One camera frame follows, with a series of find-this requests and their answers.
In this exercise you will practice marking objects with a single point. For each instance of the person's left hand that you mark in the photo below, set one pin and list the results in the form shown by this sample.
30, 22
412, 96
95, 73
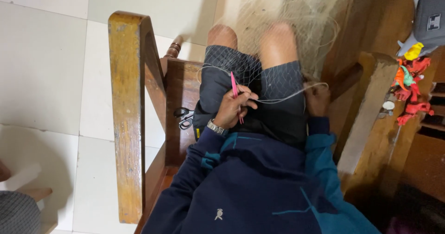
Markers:
229, 110

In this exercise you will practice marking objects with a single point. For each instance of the person's right hand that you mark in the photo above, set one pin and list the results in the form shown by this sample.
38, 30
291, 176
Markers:
318, 102

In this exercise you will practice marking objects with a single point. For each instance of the person's right fingers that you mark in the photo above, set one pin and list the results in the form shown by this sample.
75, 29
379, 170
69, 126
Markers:
309, 90

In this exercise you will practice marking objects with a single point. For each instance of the person's left fingers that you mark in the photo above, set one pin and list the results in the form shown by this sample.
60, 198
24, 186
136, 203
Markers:
249, 98

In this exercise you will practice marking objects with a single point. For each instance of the pink netting needle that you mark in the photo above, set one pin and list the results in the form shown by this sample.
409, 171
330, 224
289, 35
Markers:
234, 86

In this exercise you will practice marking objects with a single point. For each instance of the pale fishing net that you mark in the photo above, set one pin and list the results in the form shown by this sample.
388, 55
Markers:
299, 15

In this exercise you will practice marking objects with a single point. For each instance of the silver wristwatch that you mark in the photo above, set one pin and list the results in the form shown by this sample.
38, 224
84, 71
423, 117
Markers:
217, 128

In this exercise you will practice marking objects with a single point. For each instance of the black scissors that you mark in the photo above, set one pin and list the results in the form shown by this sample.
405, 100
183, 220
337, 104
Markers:
184, 118

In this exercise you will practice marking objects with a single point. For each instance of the white round shell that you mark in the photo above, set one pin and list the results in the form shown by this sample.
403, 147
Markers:
388, 105

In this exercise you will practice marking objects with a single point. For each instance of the bunch of red balloons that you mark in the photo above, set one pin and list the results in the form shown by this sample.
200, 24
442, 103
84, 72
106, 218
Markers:
412, 88

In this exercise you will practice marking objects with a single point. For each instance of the yellow balloon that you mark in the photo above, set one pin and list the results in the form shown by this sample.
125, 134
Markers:
413, 51

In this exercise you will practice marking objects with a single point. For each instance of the brown wooden armchair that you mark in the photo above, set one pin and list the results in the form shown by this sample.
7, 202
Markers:
128, 116

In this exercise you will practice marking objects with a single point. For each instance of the brown wooden side table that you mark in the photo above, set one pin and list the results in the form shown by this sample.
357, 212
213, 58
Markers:
417, 157

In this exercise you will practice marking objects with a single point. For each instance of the grey bag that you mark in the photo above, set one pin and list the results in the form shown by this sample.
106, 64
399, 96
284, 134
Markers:
429, 18

